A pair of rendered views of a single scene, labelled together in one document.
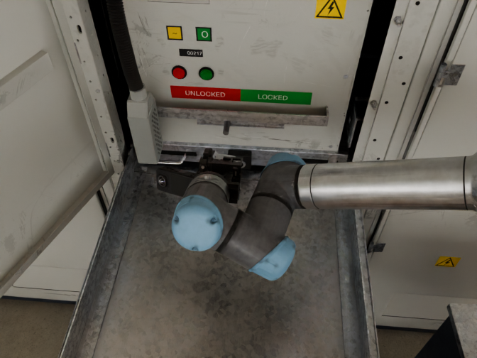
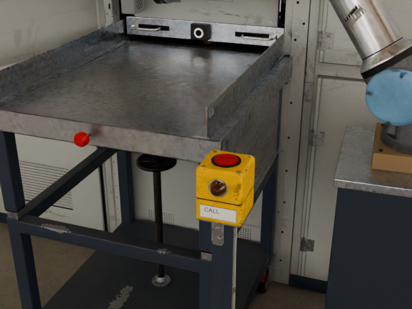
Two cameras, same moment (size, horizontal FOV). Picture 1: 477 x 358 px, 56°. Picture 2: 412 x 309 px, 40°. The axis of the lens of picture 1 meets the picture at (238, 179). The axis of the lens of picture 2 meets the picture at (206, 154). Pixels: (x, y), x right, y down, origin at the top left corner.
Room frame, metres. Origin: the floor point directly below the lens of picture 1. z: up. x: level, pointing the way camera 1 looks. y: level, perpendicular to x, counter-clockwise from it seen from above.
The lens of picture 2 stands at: (-0.95, -0.49, 1.31)
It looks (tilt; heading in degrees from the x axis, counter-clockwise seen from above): 25 degrees down; 15
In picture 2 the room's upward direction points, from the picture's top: straight up
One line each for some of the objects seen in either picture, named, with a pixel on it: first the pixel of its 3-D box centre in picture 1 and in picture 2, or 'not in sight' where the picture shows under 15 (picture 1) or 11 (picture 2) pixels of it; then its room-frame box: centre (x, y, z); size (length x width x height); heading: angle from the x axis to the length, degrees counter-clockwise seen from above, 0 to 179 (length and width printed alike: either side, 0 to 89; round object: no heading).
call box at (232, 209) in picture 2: not in sight; (225, 187); (-0.13, -0.30, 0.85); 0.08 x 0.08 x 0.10; 85
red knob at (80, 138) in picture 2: not in sight; (83, 137); (0.07, 0.06, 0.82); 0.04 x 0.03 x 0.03; 175
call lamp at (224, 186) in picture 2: not in sight; (216, 189); (-0.18, -0.30, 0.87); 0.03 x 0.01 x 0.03; 85
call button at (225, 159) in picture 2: not in sight; (225, 162); (-0.13, -0.30, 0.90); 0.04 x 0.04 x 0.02
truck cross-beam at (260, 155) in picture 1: (240, 150); (203, 29); (0.83, -0.01, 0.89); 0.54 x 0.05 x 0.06; 85
